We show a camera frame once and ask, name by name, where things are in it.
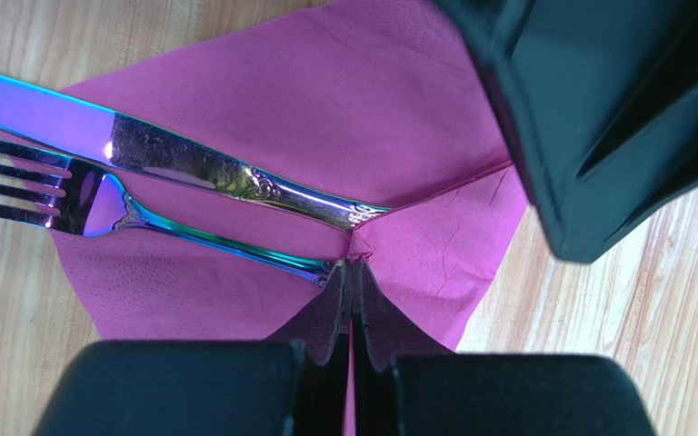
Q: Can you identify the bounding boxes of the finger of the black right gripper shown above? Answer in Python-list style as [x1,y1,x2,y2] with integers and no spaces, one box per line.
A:
[438,0,698,263]

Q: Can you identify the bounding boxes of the iridescent table knife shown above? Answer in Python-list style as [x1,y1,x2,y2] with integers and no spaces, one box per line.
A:
[0,74,387,231]

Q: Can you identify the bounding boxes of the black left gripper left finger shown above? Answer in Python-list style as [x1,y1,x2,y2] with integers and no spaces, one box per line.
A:
[265,260,349,366]

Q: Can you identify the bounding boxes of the iridescent fork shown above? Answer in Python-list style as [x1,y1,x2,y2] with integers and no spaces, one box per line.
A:
[0,140,334,285]

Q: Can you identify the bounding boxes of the magenta paper napkin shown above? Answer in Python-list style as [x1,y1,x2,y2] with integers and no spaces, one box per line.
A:
[54,1,527,349]

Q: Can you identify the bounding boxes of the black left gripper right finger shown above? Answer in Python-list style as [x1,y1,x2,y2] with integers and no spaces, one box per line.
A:
[352,260,453,372]

